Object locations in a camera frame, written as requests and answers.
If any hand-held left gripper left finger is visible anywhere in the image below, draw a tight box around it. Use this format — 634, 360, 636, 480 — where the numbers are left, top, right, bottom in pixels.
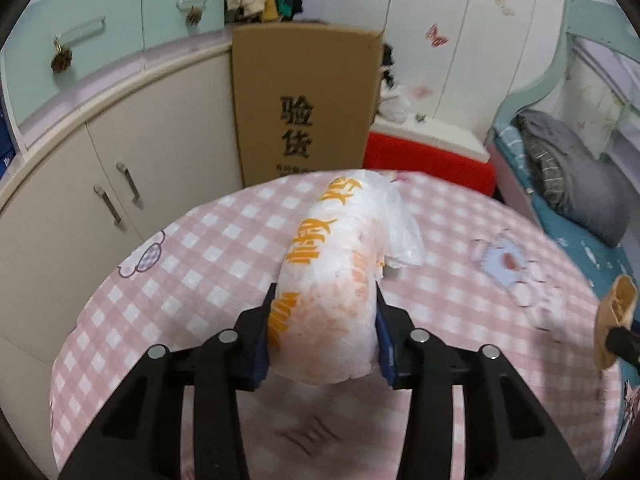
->
57, 282, 278, 480

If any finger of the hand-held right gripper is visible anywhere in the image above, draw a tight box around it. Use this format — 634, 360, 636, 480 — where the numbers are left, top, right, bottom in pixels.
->
602, 325, 640, 372

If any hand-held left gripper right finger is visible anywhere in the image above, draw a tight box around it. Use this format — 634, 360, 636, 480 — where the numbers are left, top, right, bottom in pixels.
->
375, 287, 586, 480

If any brown paper scrap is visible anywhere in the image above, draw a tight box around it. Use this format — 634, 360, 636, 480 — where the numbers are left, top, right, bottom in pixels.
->
594, 274, 640, 370

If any white orange-printed plastic bag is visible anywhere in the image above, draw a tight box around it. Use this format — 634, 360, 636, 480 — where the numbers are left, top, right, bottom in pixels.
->
265, 170, 426, 386

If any teal bed sheet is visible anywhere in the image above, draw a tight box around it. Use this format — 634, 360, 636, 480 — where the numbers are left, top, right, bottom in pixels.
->
492, 125, 640, 451

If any grey blanket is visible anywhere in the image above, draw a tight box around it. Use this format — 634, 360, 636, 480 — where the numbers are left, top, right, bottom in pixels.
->
515, 109, 632, 249

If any red white storage box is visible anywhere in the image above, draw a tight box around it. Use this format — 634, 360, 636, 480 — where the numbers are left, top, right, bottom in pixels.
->
363, 130, 497, 197

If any beige cabinet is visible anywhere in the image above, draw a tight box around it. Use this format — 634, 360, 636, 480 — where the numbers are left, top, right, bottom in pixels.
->
0, 40, 246, 366

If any white crumpled cloth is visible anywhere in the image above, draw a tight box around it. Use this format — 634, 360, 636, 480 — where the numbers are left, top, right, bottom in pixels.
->
377, 82, 412, 124

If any large brown cardboard box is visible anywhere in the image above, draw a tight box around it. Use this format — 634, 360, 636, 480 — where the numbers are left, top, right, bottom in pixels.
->
231, 22, 385, 188

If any light green drawer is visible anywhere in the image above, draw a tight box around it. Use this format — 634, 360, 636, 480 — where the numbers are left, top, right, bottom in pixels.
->
141, 0, 227, 51
0, 0, 147, 128

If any metal cabinet door handle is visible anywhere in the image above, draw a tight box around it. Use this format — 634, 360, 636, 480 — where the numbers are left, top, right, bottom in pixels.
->
94, 185, 123, 227
116, 162, 142, 205

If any red butterfly wall sticker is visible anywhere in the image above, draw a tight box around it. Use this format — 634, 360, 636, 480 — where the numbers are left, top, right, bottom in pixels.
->
425, 23, 450, 49

